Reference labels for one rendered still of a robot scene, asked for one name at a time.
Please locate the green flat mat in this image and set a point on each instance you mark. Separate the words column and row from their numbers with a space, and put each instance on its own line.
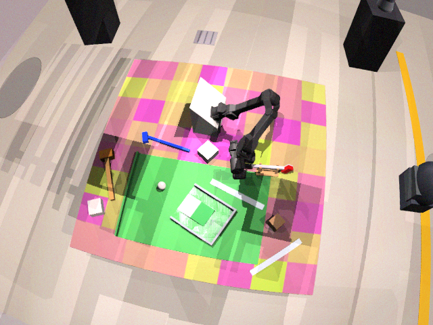
column 146, row 218

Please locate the white flat bar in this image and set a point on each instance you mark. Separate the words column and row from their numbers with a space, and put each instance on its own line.
column 237, row 194
column 275, row 257

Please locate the orange block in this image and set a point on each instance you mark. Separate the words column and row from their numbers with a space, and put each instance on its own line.
column 276, row 222

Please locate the white golf ball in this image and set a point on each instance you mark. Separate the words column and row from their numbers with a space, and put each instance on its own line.
column 161, row 185

